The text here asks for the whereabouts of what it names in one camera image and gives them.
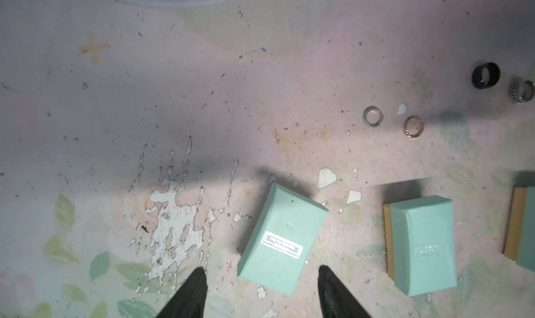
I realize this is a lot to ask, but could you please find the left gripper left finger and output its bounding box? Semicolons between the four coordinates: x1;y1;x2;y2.
156;267;208;318

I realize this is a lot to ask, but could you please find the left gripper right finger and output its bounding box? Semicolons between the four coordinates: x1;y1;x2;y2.
318;265;371;318

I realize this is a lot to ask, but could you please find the small silver ring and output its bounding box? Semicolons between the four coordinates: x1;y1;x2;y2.
361;105;385;129

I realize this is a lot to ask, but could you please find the gold ring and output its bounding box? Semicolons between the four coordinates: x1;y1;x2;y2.
403;115;426;140

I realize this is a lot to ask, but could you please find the black ring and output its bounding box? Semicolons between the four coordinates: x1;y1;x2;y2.
471;62;502;89

